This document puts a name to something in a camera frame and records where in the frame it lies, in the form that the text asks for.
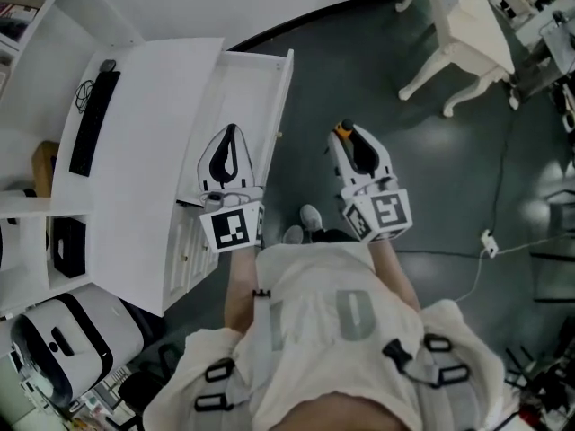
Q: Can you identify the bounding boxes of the white power cable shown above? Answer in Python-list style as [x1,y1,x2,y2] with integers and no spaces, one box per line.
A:
[453,249,489,305]
[493,233,575,257]

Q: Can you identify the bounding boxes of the person's black trousers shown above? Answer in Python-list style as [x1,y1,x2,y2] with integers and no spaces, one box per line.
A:
[309,227,357,244]

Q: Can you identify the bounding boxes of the person's right forearm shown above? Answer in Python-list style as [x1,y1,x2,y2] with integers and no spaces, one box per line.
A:
[367,238,421,312]

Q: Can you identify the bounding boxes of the coiled black cable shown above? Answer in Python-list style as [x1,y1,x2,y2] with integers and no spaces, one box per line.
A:
[74,79,96,114]

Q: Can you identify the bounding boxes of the black keyboard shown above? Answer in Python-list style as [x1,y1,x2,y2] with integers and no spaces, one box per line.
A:
[67,70,122,179]

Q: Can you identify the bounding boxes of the black tissue box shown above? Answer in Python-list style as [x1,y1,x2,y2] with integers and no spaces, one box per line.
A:
[52,216,88,280]

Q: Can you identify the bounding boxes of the person's grey shoe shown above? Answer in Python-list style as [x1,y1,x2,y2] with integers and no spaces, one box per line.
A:
[299,203,324,233]
[282,224,306,246]

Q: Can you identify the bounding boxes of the black floor cable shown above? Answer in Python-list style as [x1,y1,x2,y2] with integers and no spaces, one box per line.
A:
[389,246,484,260]
[486,104,516,233]

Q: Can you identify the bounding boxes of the person's left grey shoe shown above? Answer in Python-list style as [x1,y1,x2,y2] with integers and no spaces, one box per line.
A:
[282,224,306,246]

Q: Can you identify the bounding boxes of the person's left forearm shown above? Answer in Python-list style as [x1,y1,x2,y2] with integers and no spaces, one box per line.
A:
[223,247,262,334]

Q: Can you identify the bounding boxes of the row of books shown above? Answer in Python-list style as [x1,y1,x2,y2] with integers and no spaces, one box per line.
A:
[0,1,40,42]

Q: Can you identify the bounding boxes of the person in white shirt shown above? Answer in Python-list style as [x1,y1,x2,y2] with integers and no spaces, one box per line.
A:
[142,242,508,431]

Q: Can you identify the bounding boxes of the brown cardboard box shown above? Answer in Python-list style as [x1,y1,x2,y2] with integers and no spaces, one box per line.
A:
[31,140,61,198]

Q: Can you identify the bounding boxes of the grey strap harness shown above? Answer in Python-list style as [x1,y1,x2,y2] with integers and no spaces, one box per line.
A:
[192,287,473,431]

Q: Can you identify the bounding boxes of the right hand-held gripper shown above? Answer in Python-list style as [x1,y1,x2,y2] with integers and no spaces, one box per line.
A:
[327,124,414,244]

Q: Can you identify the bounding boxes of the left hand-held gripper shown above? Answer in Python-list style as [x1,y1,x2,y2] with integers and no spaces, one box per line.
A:
[196,123,268,255]

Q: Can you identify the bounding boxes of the white ornate side table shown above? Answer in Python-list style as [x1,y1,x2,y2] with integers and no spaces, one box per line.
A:
[394,0,516,119]

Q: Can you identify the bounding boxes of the white drawer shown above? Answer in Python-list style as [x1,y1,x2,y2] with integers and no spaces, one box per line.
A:
[176,48,296,208]

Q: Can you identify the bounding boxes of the person's right grey shoe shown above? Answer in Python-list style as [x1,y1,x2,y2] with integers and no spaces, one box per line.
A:
[299,203,324,233]

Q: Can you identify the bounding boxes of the white desk with shelves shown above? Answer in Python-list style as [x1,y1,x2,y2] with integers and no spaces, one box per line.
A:
[0,0,226,319]

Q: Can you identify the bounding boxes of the black metal frame table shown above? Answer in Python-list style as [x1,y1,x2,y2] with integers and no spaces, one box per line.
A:
[529,186,575,305]

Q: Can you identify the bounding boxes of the black office chair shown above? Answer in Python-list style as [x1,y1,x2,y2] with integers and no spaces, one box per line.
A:
[118,343,186,431]

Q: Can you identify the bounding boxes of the orange handled screwdriver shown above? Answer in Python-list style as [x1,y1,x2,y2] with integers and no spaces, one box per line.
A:
[323,119,357,154]

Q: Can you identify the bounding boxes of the white power strip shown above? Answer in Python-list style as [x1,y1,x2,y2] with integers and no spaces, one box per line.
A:
[480,228,500,258]

